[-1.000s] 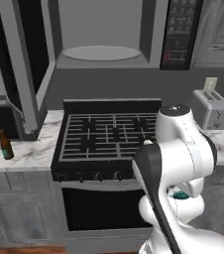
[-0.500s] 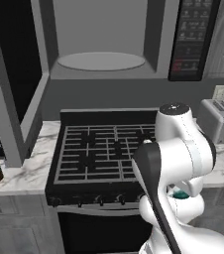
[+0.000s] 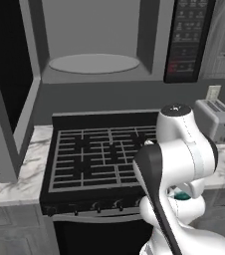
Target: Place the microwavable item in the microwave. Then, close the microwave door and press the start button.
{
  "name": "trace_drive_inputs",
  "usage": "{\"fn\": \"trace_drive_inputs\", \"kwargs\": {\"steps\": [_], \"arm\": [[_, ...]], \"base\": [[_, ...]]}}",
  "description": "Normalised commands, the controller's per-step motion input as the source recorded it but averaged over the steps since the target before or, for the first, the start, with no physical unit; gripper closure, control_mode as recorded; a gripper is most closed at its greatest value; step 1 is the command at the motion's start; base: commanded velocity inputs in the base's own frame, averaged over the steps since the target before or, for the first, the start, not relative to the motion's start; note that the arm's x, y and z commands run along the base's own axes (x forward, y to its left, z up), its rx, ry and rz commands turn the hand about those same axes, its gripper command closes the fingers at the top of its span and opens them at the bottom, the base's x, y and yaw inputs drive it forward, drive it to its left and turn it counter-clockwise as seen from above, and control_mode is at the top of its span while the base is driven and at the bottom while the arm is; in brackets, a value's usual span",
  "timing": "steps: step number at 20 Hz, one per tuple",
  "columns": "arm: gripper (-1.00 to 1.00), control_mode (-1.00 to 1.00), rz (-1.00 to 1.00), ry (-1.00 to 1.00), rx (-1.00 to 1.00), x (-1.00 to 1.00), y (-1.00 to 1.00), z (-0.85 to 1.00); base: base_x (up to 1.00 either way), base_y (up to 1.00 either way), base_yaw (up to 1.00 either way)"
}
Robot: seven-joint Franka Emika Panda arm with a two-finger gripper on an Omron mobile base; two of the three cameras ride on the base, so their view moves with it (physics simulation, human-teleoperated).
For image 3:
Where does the grey microwave oven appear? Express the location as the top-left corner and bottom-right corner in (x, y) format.
(18, 0), (217, 85)

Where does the microwave start button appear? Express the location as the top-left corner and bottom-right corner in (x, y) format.
(182, 63), (197, 73)

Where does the grey microwave door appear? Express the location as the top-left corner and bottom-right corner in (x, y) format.
(0, 0), (42, 184)

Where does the black oven door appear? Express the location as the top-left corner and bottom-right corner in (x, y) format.
(53, 217), (156, 255)

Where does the black stove range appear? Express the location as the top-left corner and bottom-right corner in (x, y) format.
(39, 109), (162, 255)

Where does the grey round turntable plate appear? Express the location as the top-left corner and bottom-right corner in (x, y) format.
(48, 53), (141, 75)

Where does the teal round object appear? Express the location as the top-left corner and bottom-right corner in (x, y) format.
(173, 190), (192, 201)

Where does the silver toaster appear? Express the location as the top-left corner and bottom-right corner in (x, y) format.
(194, 98), (225, 144)

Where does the grey base cupboard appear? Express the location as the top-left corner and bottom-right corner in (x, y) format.
(0, 204), (57, 255)
(189, 186), (225, 247)

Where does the silver oven door handle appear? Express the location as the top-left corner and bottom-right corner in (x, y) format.
(52, 212), (144, 224)

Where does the white wall outlet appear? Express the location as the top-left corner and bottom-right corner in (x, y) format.
(205, 85), (223, 102)

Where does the grey wall cupboard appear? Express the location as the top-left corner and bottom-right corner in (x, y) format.
(199, 0), (225, 80)

